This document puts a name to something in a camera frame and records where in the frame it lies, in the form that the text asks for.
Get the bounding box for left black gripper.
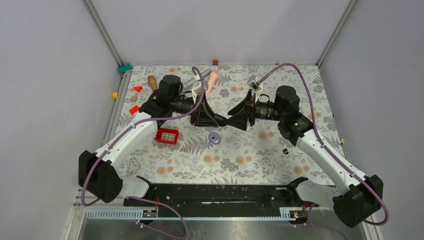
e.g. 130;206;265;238
171;92;220;127

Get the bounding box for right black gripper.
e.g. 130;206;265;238
224;89;285;131

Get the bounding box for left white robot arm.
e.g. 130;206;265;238
78;71;226;207

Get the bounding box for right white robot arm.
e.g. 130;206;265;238
226;85;384;228

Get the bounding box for lilac oval earbud case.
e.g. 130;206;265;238
208;132;222;145

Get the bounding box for floral patterned mat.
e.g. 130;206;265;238
118;65;343;185

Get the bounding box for silver grey microphone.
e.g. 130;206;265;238
181;68;212;93

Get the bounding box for pink toy microphone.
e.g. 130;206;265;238
205;70;219;98

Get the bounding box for red lego brick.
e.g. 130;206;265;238
155;127;179;145

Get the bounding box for brown toy microphone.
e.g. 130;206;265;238
147;75;159;92

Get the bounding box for red triangle block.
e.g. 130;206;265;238
133;86;143;93

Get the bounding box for red wedge block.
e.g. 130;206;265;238
129;105;140;115

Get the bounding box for tan wooden cube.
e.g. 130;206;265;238
130;95;138;102

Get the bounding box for teal corner clip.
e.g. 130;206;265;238
117;62;133;74

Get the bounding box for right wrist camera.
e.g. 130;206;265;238
247;75;263;95

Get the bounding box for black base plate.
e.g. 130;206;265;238
123;180;312;218

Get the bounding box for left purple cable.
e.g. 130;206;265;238
80;66;206;240

